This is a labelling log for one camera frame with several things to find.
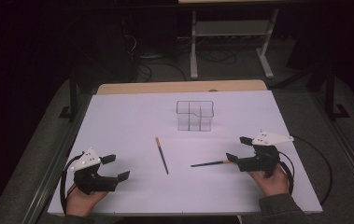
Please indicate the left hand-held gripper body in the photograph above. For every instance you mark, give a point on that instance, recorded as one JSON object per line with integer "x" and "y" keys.
{"x": 93, "y": 183}

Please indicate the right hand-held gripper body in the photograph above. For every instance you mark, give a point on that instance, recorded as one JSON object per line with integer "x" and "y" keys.
{"x": 258, "y": 161}

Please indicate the black paintbrush with pale tip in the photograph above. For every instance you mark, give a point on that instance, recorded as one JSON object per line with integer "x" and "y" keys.
{"x": 209, "y": 163}

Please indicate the striped pencil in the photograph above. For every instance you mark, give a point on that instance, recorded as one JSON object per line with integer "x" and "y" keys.
{"x": 161, "y": 155}

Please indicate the clear plastic organizer box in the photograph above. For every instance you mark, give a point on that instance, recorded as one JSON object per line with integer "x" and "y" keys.
{"x": 195, "y": 119}

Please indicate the person's left hand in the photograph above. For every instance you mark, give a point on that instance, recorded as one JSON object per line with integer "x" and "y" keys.
{"x": 79, "y": 202}

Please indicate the person's right hand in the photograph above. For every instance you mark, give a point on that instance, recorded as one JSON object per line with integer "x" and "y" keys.
{"x": 274, "y": 185}

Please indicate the white board sheet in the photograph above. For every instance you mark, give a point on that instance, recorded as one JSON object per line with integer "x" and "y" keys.
{"x": 128, "y": 124}

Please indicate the black metal stand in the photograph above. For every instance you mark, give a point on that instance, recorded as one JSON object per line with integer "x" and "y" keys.
{"x": 330, "y": 99}
{"x": 73, "y": 99}

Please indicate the wooden table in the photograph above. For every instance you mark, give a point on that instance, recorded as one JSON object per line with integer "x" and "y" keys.
{"x": 181, "y": 86}

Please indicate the white metal stand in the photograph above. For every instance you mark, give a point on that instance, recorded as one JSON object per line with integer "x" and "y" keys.
{"x": 193, "y": 62}

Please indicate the metal frame rail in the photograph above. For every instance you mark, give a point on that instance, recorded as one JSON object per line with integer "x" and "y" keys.
{"x": 349, "y": 155}
{"x": 47, "y": 174}

